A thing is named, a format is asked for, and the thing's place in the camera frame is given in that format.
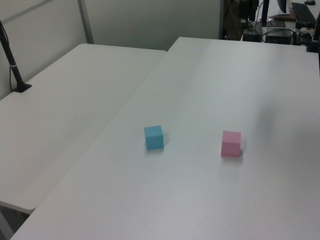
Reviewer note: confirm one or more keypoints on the blue foam cube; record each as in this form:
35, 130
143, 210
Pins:
153, 138

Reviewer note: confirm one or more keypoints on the black electronic device box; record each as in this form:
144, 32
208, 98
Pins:
278, 37

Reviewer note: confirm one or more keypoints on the black camera stand pole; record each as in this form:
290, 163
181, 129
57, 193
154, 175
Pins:
12, 66

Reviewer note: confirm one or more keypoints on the black monitor stand pole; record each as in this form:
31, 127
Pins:
264, 12

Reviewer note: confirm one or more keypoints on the small black box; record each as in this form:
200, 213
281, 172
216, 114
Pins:
252, 36

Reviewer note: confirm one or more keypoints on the pink foam cube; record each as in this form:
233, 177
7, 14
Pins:
230, 146

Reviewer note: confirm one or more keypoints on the olive green jacket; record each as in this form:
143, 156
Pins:
233, 17

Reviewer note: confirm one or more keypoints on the black computer keyboard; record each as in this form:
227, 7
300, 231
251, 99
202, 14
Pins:
303, 11

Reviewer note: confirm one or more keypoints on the black computer mouse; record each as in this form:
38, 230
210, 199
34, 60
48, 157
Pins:
310, 1

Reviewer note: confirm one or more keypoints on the grey metal partition post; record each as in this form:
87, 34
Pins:
86, 22

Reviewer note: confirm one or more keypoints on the brown leather wallet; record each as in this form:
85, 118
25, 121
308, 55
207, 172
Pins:
285, 17

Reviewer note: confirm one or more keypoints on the black clamp post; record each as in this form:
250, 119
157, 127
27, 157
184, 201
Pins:
315, 35

